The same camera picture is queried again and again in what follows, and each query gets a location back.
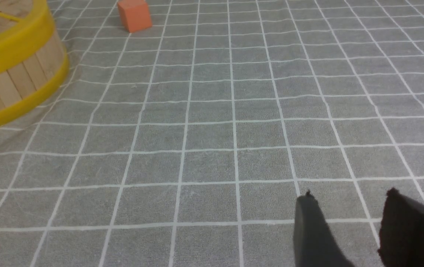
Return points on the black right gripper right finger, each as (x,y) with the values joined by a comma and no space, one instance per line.
(401,231)

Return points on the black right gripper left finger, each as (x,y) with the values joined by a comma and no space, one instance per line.
(314,243)

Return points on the yellow woven bamboo steamer lid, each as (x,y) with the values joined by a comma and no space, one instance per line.
(25,27)

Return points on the bamboo steamer basket yellow rims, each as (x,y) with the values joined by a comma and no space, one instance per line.
(29,83)

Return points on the grey checked tablecloth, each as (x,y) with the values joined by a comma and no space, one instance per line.
(188,143)

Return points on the orange cube block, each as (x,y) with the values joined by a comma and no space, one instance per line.
(134,15)

